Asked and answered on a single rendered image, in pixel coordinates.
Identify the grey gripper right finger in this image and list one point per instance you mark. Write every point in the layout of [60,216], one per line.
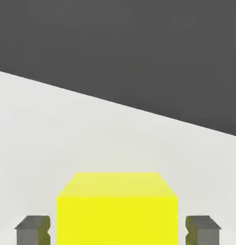
[204,231]

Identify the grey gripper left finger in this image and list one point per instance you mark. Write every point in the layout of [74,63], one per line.
[32,231]

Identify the small yellow cube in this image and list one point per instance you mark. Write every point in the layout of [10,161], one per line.
[117,214]

